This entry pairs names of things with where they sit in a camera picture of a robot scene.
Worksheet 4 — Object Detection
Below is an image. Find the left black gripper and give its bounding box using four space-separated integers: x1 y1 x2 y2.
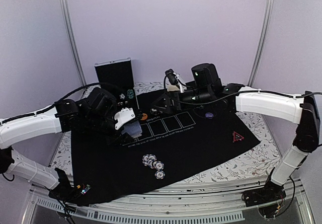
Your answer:
85 111 134 147

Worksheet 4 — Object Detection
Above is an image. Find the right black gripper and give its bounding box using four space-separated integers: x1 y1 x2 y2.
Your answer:
150 87 212 114

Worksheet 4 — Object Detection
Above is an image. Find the blue patterned card deck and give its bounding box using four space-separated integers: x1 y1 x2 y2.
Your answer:
121 121 142 138

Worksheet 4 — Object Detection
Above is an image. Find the orange big blind button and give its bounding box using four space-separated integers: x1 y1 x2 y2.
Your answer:
140 113 148 121

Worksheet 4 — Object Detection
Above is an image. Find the purple small blind button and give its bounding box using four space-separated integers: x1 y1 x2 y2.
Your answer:
205 112 214 119

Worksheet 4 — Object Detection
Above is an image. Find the aluminium poker chip case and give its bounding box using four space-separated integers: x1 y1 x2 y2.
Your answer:
94 57 138 108

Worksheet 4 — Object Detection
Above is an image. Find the poker chip stack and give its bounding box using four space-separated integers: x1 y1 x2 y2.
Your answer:
126 89 135 99
142 154 157 169

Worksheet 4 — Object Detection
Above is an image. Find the blue white chip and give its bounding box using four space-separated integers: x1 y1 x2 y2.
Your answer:
154 170 165 180
152 161 164 170

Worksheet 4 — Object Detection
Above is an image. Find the red brown chip stack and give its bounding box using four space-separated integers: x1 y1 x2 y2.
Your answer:
150 109 159 116

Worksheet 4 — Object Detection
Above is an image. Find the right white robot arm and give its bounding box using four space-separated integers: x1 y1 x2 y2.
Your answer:
151 63 320 206

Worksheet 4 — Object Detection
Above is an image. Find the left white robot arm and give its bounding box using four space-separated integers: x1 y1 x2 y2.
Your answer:
1 83 142 201

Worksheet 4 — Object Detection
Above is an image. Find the cream ceramic mug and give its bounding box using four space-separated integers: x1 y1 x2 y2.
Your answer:
167 85 180 92

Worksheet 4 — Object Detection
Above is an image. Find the black poker table mat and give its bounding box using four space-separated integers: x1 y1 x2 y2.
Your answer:
70 78 260 204

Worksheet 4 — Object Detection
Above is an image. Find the small green circuit board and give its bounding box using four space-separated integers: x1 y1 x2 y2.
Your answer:
76 184 91 195

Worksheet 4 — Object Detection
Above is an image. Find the red triangle black token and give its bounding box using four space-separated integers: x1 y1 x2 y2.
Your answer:
232 131 244 143

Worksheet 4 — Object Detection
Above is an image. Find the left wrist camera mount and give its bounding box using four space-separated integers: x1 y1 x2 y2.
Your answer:
114 108 135 130

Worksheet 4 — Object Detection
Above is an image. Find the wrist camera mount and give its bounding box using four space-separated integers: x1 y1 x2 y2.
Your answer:
114 108 135 130
165 69 185 93

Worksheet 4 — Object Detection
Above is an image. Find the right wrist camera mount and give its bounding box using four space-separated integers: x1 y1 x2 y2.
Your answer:
165 69 185 93

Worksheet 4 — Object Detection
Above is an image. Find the left aluminium frame post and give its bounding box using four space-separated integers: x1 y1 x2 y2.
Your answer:
59 0 87 86

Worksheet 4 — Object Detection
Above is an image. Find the aluminium frame post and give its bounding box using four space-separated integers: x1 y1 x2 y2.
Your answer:
59 0 87 86
247 0 274 87

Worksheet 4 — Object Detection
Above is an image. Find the front aluminium rail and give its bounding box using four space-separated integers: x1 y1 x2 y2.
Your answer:
24 176 312 224

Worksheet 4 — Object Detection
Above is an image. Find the right aluminium frame post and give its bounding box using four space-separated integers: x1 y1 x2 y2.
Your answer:
247 0 274 87

